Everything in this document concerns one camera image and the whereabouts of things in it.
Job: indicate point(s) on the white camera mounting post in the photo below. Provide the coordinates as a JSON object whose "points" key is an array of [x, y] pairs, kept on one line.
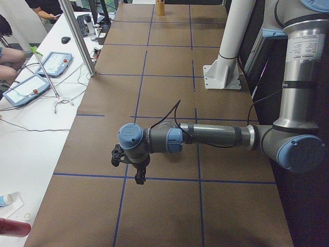
{"points": [[223, 73]]}

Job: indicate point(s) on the near teach pendant tablet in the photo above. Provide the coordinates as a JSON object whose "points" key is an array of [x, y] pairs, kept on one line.
{"points": [[27, 91]]}

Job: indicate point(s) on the bamboo chopstick holder cup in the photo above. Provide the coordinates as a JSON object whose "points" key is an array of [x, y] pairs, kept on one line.
{"points": [[160, 7]]}

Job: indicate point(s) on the aluminium frame post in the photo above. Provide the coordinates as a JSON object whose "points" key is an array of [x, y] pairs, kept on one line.
{"points": [[71, 19]]}

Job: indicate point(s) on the far teach pendant tablet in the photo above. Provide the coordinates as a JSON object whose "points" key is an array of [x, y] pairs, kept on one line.
{"points": [[56, 63]]}

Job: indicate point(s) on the black keyboard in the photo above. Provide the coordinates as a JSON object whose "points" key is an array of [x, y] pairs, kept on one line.
{"points": [[82, 25]]}

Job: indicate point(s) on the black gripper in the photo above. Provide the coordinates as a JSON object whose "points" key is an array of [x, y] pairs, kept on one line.
{"points": [[141, 163]]}

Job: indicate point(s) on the teach pendant tablet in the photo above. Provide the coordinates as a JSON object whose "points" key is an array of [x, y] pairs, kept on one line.
{"points": [[56, 63], [27, 91]]}

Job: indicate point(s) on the black computer mouse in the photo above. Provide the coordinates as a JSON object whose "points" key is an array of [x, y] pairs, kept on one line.
{"points": [[65, 40]]}

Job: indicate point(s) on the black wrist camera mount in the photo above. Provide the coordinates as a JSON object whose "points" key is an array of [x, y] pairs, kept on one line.
{"points": [[118, 156]]}

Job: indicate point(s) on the clear water bottle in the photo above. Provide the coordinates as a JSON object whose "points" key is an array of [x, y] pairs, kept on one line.
{"points": [[90, 27]]}

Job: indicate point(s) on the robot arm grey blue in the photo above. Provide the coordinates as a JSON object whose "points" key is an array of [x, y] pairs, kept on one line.
{"points": [[291, 140]]}

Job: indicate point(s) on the thin metal rod stand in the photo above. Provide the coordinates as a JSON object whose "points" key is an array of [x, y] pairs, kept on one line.
{"points": [[59, 99]]}

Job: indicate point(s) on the seated person legs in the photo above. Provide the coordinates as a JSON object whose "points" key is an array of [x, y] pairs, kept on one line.
{"points": [[11, 59]]}

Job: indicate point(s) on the red cylinder bottle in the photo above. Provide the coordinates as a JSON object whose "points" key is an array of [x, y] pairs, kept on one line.
{"points": [[14, 228]]}

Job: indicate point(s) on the blue white tube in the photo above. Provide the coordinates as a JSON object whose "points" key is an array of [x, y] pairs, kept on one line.
{"points": [[6, 200]]}

